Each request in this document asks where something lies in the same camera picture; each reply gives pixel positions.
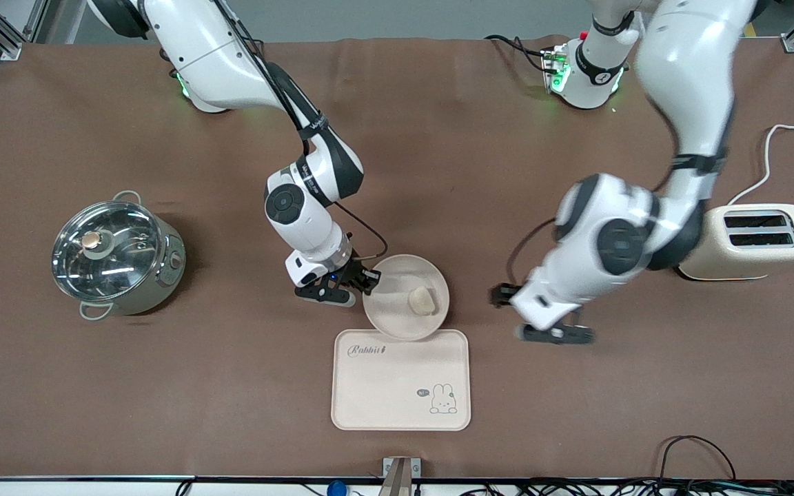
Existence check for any cream round plate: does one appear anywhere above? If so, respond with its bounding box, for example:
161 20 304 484
363 254 450 342

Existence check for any white steamed bun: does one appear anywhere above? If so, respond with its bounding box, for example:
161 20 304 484
408 287 435 317

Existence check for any cream tray with rabbit print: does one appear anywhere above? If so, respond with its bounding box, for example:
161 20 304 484
331 329 471 431

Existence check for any brown table cover mat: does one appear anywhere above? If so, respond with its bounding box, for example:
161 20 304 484
0 36 794 481

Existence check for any white two-slot toaster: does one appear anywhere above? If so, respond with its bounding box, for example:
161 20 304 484
677 203 794 281

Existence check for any glass pot lid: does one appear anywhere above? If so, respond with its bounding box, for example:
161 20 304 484
52 201 164 301

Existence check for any green-lit controller board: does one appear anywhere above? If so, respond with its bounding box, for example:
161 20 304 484
540 43 571 94

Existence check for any thin dark arm cable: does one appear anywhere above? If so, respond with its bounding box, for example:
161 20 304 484
507 218 558 287
334 201 389 261

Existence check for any steel pot with handles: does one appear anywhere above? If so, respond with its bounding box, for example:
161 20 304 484
51 191 187 322

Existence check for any black looped cable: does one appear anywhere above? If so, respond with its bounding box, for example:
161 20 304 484
658 435 737 481

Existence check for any black cable bundle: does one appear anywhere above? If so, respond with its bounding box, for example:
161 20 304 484
459 477 794 496

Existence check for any black base cable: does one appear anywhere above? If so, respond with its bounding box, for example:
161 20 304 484
485 34 549 72

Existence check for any white toaster power cord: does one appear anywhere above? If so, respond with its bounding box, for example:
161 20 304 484
726 121 794 206

